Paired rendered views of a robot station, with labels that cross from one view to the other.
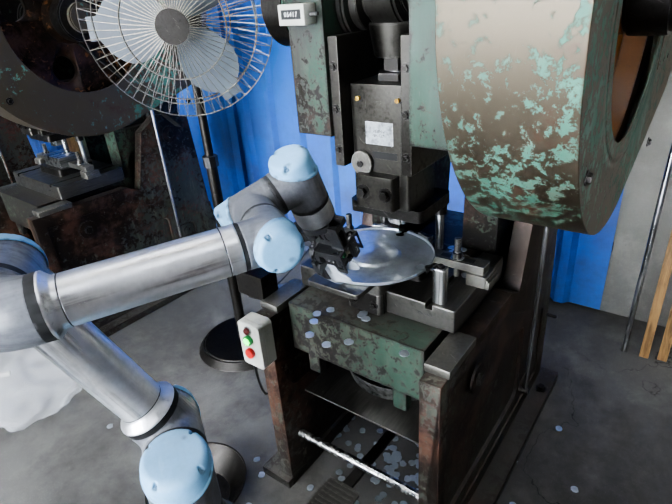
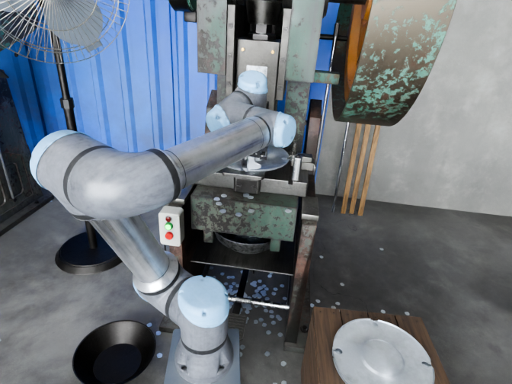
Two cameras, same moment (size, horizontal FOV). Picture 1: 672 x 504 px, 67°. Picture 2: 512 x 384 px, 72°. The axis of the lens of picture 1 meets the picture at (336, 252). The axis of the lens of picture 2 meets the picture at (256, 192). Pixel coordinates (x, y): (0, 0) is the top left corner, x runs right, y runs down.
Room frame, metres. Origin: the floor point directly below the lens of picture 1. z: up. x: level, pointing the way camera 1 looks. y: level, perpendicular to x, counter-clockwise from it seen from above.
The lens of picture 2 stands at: (0.04, 0.54, 1.27)
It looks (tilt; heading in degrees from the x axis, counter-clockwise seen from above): 28 degrees down; 327
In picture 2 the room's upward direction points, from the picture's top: 4 degrees clockwise
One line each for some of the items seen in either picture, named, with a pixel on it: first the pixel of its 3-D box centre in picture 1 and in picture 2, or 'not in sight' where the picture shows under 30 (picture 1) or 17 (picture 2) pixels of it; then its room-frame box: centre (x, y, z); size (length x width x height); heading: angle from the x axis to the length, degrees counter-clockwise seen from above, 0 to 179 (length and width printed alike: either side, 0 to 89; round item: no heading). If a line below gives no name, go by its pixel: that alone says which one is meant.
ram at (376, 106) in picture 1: (389, 140); (257, 79); (1.15, -0.14, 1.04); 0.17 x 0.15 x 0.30; 142
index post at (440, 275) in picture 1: (440, 283); (296, 167); (0.98, -0.23, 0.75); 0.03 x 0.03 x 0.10; 52
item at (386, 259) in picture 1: (373, 253); (250, 154); (1.09, -0.09, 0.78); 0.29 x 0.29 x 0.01
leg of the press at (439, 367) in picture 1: (510, 342); (309, 206); (1.13, -0.47, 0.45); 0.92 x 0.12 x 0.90; 142
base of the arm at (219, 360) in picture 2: not in sight; (204, 344); (0.61, 0.30, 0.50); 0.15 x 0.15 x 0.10
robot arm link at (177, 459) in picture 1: (180, 477); (202, 309); (0.62, 0.30, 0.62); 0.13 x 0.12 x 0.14; 21
